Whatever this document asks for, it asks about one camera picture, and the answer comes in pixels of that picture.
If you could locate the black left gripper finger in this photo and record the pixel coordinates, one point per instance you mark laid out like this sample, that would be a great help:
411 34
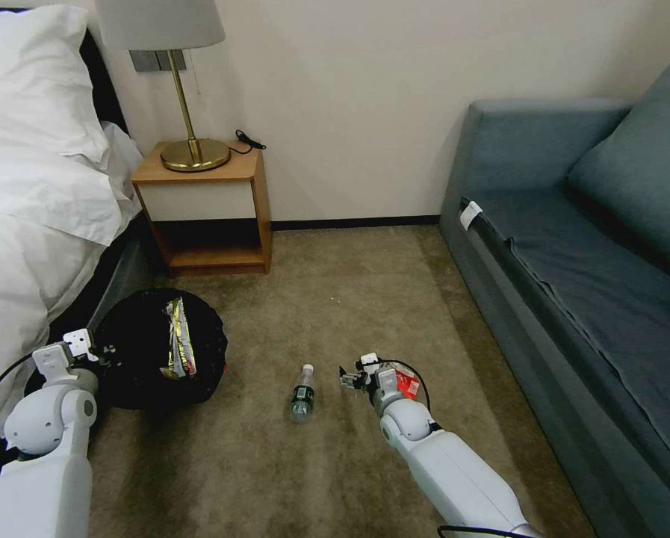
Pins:
104 354

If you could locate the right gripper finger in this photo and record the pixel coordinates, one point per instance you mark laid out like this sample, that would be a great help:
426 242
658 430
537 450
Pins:
348 384
347 372

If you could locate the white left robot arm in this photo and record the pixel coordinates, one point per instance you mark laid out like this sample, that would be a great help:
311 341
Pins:
38 482

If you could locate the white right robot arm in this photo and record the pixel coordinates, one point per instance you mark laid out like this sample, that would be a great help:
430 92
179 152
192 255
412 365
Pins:
452 471

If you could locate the black round trash bin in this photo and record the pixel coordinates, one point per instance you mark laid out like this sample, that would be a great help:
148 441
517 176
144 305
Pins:
144 336

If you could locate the red crumpled packet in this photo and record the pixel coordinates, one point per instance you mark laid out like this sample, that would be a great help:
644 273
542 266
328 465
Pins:
407 384

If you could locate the clear plastic water bottle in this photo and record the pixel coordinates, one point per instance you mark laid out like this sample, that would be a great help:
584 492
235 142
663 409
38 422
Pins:
302 395

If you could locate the dark bed base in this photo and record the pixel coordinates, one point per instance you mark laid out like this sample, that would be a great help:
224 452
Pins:
110 280

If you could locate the shiny snack wrapper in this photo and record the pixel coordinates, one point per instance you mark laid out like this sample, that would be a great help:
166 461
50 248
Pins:
179 339

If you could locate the white bed duvet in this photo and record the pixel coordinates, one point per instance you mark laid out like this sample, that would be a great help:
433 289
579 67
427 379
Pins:
38 235

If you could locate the wooden nightstand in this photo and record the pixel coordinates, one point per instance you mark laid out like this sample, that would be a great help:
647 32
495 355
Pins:
206 213

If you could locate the white sofa label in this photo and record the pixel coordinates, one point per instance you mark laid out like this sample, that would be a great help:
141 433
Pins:
470 215

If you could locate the grey-blue sofa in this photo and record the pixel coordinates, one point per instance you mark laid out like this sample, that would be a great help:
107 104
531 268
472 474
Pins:
581 280

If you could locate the black bed headboard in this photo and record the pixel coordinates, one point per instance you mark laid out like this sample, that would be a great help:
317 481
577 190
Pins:
106 84

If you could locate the brass table lamp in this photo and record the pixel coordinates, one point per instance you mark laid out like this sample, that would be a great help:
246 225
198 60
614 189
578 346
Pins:
186 84

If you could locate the white pillow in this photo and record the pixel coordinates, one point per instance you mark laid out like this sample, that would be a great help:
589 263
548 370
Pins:
26 78

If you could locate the grey-blue sofa cushion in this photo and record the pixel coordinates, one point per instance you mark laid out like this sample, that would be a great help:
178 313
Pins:
637 179

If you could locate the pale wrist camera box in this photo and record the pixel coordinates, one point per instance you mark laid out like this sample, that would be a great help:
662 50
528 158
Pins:
80 343
368 360

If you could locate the grey wall switch plate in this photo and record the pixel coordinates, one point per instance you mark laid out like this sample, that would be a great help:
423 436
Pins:
144 60

